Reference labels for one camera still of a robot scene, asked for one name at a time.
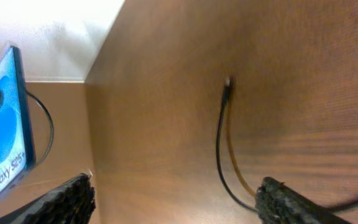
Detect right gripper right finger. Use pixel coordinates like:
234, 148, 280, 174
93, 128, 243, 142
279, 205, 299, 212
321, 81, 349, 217
255, 177, 350, 224

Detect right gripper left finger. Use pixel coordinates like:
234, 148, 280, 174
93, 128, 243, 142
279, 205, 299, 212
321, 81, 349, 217
0, 173, 96, 224

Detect blue screen smartphone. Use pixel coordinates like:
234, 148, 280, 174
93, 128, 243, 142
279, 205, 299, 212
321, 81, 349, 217
0, 46, 36, 200

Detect black charger cable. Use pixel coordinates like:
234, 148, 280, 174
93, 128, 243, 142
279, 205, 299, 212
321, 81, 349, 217
214, 76, 358, 214

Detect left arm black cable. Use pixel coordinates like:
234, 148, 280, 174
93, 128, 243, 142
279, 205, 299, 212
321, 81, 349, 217
25, 90, 55, 169

